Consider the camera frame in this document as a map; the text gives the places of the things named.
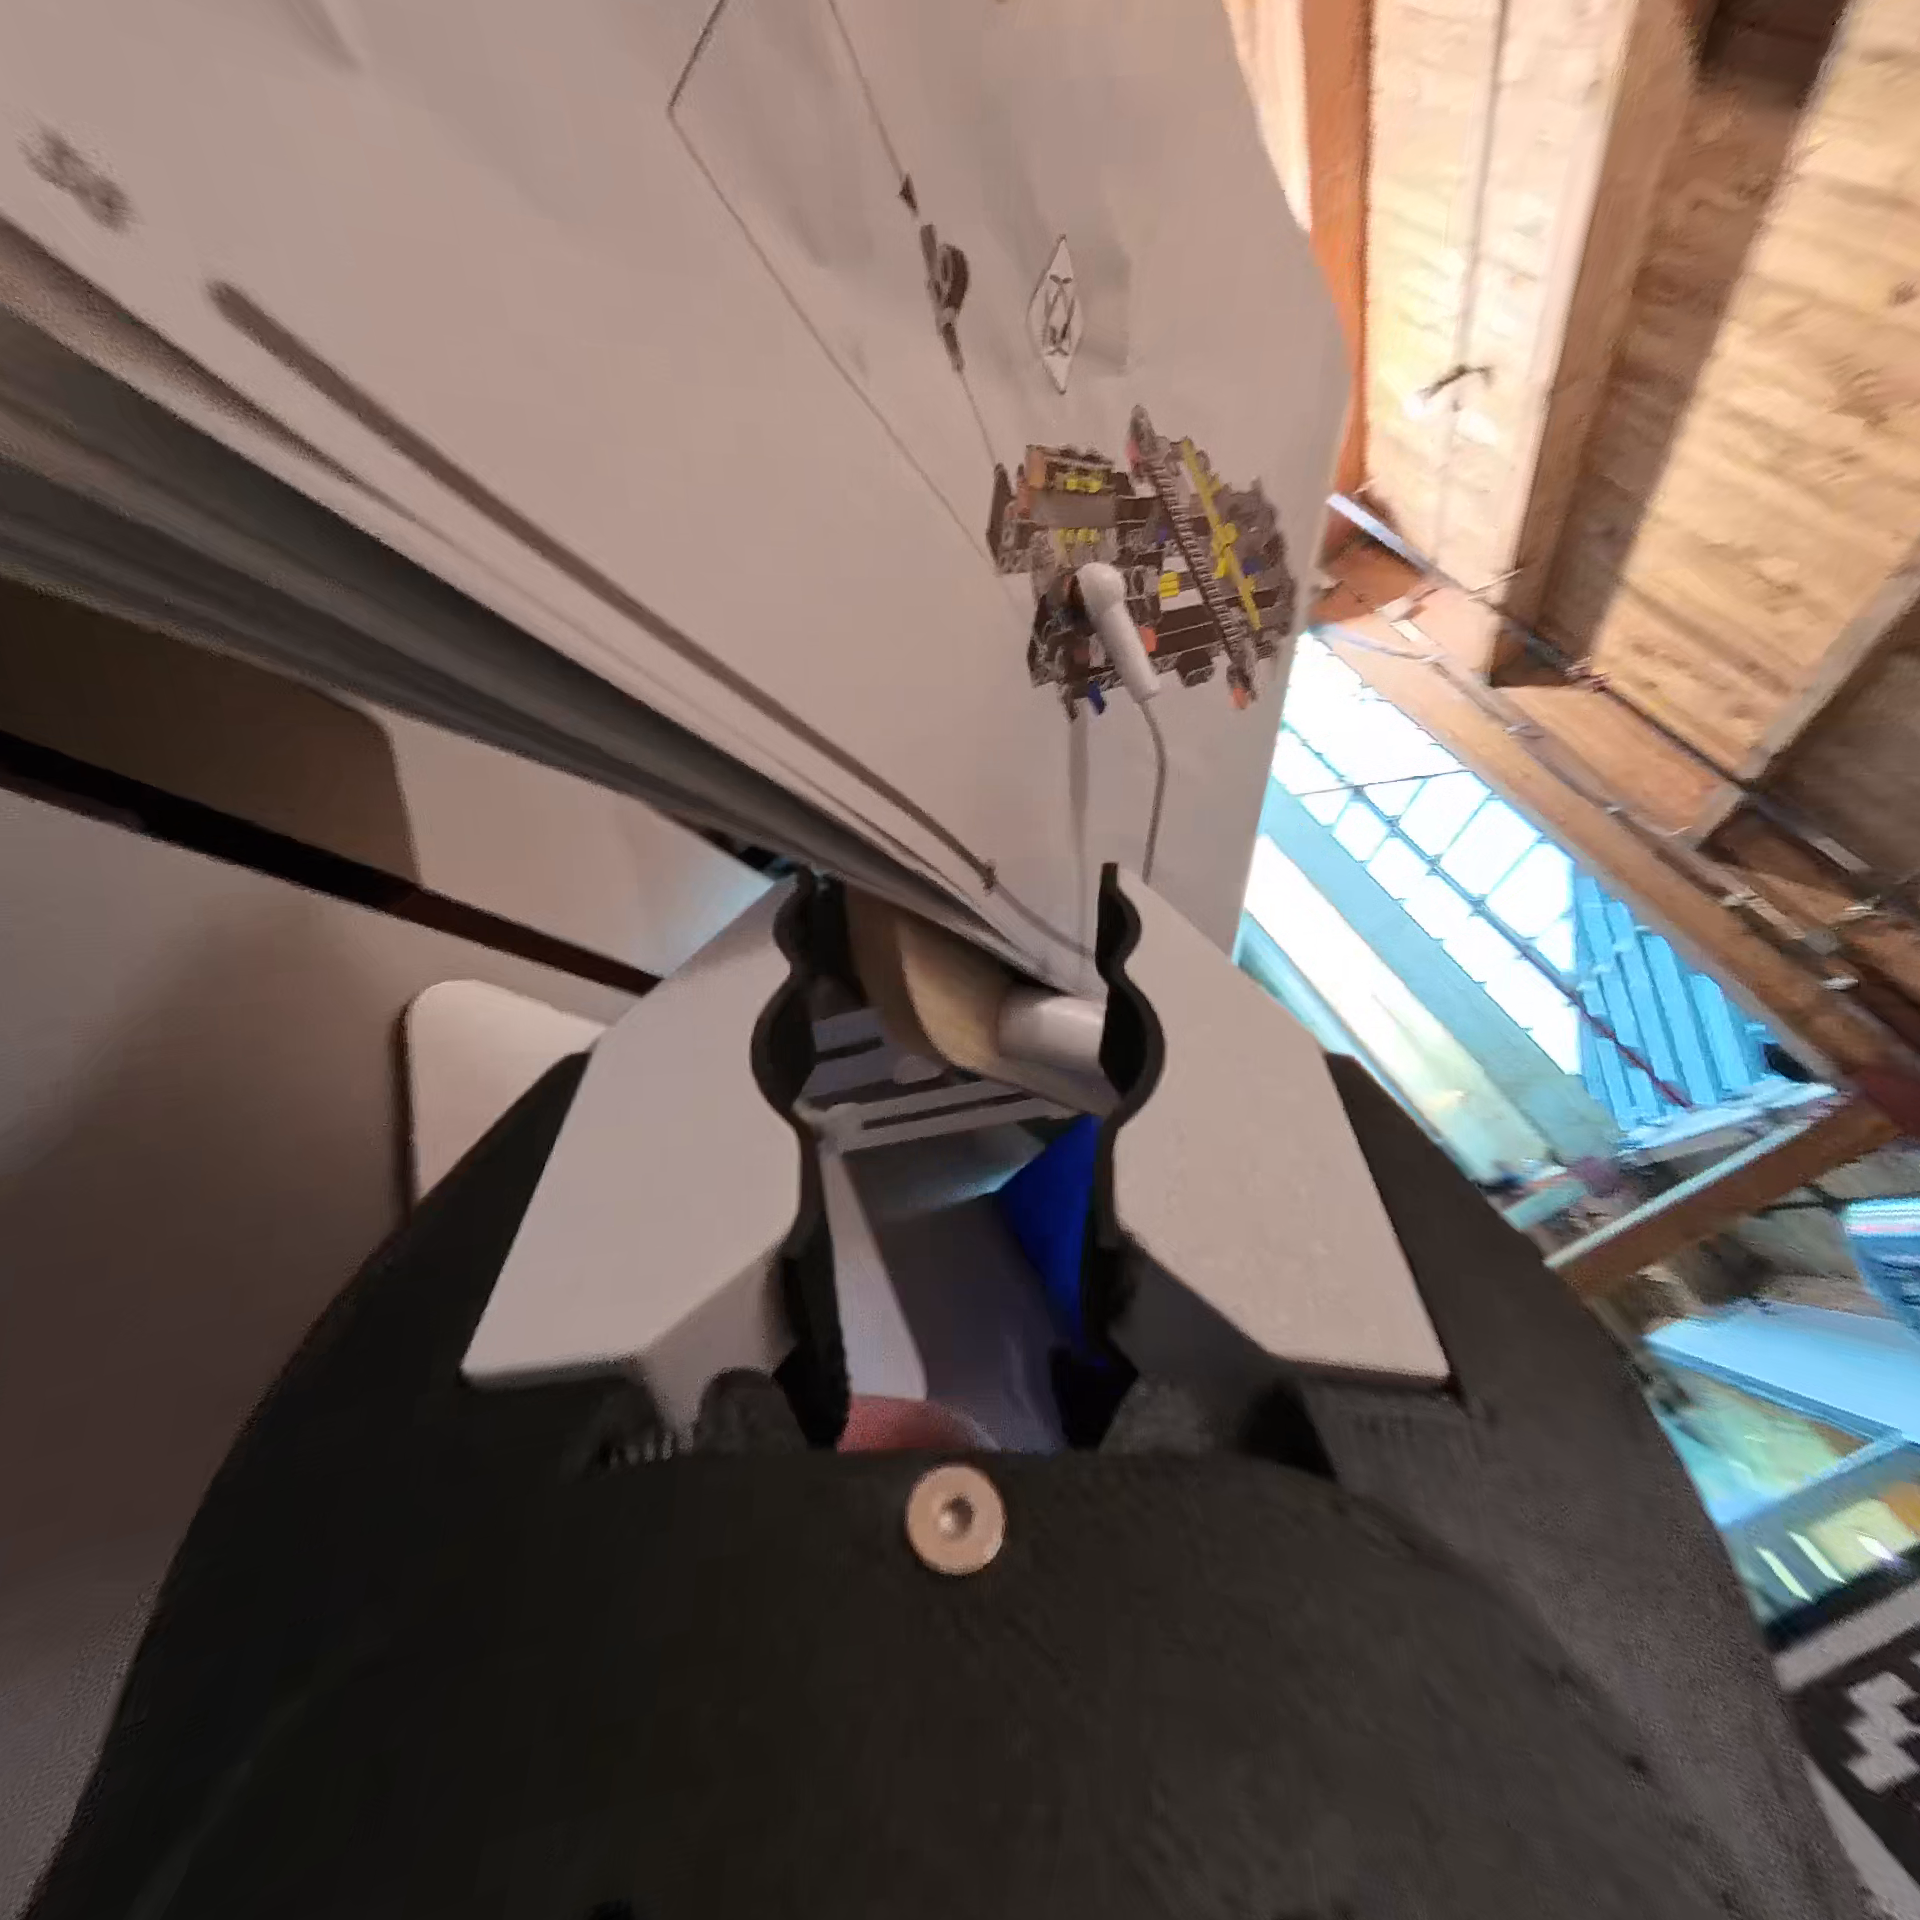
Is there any lego instruction booklet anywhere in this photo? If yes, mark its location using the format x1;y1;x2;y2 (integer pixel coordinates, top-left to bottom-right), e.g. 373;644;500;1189
0;0;1355;1002

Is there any skylight window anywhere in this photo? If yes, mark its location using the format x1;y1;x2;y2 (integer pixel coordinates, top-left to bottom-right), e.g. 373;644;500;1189
1241;631;1807;1133

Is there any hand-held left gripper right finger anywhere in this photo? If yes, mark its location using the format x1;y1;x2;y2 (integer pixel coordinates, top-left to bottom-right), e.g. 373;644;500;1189
1093;861;1451;1389

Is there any white cable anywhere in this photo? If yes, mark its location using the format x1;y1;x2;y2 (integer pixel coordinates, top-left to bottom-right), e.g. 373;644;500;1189
1067;560;1175;888

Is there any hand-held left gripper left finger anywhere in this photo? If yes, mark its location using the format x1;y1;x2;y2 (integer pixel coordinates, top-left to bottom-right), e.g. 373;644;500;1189
461;884;845;1431

